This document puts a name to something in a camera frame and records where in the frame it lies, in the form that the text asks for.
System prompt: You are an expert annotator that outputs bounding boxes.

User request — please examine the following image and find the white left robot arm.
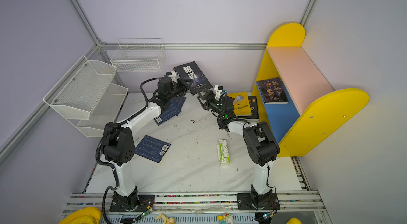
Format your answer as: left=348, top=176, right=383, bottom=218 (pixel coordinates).
left=95, top=72, right=191, bottom=206

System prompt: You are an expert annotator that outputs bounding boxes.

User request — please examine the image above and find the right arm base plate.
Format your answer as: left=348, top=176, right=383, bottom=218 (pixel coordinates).
left=237, top=191, right=280, bottom=211

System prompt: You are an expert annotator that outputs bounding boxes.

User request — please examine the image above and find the blue file near wall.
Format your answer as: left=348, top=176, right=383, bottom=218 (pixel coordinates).
left=154, top=98, right=181, bottom=125

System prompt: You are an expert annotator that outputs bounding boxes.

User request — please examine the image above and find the yellow object bottom left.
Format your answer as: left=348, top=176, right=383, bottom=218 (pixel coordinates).
left=59, top=207, right=102, bottom=224

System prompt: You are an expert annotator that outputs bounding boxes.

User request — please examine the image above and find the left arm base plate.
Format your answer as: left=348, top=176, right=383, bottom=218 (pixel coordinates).
left=109, top=194, right=155, bottom=212

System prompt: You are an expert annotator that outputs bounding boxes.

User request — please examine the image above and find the aluminium front rail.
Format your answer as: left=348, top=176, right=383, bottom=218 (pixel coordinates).
left=60, top=191, right=332, bottom=224

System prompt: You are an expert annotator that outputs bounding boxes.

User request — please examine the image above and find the black wolf cover book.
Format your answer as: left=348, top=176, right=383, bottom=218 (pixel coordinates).
left=173, top=61, right=213, bottom=95

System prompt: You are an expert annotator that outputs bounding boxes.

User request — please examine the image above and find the small colourful toy figure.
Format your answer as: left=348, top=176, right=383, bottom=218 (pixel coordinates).
left=217, top=213, right=234, bottom=224

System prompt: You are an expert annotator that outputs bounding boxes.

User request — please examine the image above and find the blue file near left arm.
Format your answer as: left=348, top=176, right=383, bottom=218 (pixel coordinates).
left=134, top=135, right=171, bottom=164

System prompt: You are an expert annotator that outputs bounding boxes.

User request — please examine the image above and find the dark blue file underneath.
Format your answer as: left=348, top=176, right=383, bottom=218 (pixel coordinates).
left=175, top=96, right=186, bottom=109

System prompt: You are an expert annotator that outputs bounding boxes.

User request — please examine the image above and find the white mesh two-tier rack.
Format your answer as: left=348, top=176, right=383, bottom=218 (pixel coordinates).
left=43, top=56, right=128, bottom=138

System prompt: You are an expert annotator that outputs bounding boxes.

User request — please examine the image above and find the yellow cartoon cover book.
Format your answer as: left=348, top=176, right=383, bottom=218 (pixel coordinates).
left=228, top=92, right=252, bottom=117

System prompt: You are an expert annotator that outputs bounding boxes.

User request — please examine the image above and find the beige toy figure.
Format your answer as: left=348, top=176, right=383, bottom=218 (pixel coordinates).
left=155, top=214, right=176, bottom=224

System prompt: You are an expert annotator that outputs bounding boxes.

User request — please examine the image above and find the yellow pink blue bookshelf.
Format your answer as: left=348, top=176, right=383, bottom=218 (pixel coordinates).
left=252, top=23, right=369, bottom=157

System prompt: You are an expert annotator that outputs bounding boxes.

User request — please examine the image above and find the yellow object bottom right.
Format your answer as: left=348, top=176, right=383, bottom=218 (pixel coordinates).
left=286, top=218, right=302, bottom=224

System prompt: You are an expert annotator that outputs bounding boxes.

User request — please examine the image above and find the white green carton box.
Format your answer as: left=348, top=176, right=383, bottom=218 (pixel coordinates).
left=217, top=139, right=230, bottom=166

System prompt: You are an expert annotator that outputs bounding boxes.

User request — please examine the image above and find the yellow object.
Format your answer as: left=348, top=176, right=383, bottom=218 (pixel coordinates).
left=59, top=207, right=102, bottom=224
left=286, top=218, right=302, bottom=224

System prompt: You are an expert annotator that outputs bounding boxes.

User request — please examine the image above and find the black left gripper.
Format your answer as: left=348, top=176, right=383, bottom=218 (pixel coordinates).
left=168, top=78, right=194, bottom=101

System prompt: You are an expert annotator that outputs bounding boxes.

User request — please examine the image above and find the black deer cover book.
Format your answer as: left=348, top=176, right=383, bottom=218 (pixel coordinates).
left=242, top=96, right=259, bottom=120

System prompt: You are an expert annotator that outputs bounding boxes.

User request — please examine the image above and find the dark old man cover book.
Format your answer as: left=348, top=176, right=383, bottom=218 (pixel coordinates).
left=256, top=77, right=289, bottom=105

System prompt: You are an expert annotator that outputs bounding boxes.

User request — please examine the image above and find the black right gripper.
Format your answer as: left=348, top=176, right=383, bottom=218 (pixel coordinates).
left=196, top=91, right=226, bottom=119

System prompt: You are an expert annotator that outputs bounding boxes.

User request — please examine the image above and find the white wire wall basket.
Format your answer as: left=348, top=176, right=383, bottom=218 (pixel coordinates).
left=110, top=38, right=166, bottom=72

